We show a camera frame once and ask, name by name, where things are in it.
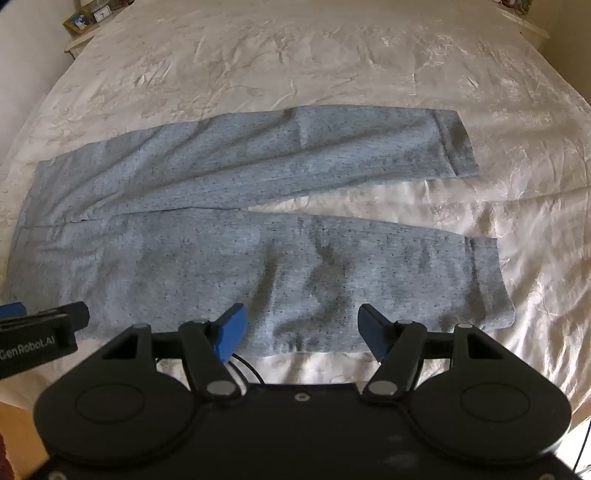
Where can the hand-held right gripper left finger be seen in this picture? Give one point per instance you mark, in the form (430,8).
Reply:
(233,330)

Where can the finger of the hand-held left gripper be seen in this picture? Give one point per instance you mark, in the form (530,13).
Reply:
(76,316)
(11,310)

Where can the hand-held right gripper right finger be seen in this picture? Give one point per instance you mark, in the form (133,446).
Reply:
(371,330)

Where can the grey speckled pants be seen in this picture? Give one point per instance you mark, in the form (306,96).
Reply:
(184,258)

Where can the white bedside table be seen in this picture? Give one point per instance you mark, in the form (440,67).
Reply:
(528,27)
(82,44)

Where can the white floral bedspread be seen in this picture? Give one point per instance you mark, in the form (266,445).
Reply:
(323,60)

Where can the small white clock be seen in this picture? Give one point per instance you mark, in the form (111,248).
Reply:
(102,14)

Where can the wooden picture frame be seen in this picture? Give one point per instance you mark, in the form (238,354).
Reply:
(78,21)

